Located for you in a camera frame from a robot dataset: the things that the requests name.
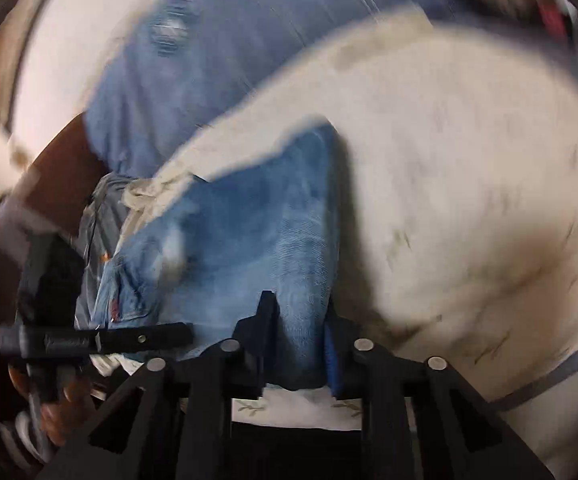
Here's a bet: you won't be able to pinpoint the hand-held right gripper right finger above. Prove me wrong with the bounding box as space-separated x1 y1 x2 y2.
321 304 556 480

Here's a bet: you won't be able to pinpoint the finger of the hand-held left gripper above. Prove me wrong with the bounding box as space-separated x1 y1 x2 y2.
0 322 194 362

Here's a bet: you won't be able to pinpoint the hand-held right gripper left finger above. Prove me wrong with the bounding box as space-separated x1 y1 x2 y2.
36 290 281 480

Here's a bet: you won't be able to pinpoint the blue denim pants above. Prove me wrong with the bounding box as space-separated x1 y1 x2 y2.
91 124 344 392

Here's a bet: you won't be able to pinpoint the person's left hand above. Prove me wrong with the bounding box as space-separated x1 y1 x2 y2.
38 372 100 447

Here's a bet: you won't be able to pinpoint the brown headboard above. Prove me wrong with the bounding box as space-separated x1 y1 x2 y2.
16 114 112 243

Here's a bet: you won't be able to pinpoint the cream leaf-print blanket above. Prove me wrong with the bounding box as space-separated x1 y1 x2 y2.
89 7 578 480

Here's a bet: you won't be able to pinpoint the red box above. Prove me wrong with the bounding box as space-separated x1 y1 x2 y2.
538 1 569 38

